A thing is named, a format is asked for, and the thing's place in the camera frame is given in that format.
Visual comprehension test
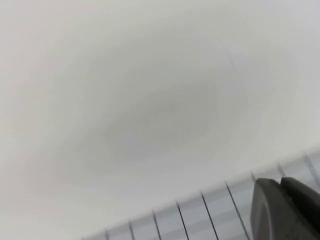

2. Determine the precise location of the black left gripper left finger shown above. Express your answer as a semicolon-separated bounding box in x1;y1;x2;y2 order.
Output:
250;177;316;240

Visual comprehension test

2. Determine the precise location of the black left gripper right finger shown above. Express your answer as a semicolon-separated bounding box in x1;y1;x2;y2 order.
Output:
279;176;320;240

